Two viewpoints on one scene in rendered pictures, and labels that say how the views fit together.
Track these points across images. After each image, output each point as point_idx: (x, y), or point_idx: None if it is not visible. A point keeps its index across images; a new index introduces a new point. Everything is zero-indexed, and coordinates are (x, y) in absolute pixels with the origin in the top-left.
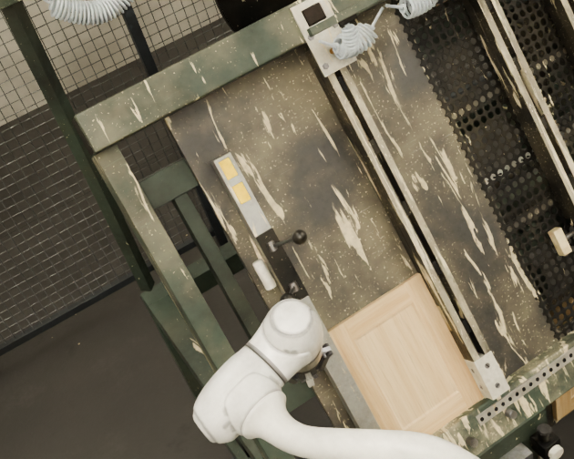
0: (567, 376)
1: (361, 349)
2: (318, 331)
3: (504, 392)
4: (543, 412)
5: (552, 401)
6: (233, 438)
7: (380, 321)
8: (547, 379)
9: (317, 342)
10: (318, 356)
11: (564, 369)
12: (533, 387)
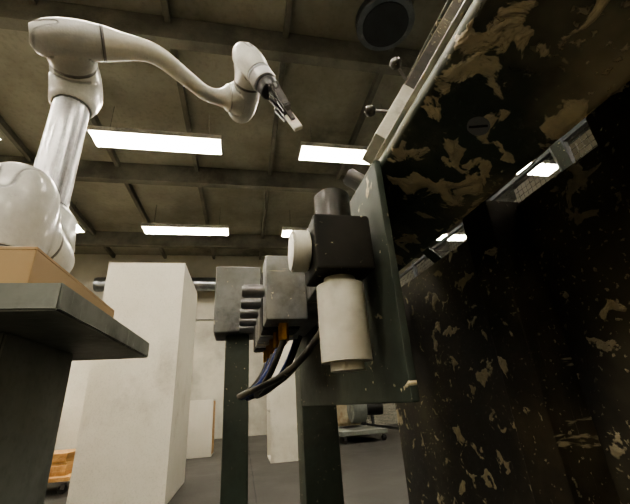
0: (441, 56)
1: None
2: (236, 49)
3: (370, 142)
4: (371, 173)
5: (391, 143)
6: (229, 113)
7: None
8: (418, 93)
9: (236, 56)
10: (250, 74)
11: (450, 39)
12: (395, 122)
